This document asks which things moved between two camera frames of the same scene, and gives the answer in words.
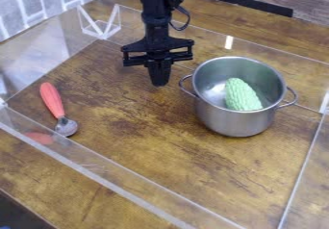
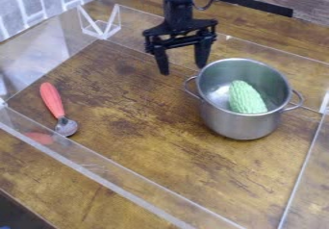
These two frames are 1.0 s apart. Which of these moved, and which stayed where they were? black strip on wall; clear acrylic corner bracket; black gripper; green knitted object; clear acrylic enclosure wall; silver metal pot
Moved: black gripper; green knitted object
Stayed: clear acrylic enclosure wall; black strip on wall; silver metal pot; clear acrylic corner bracket
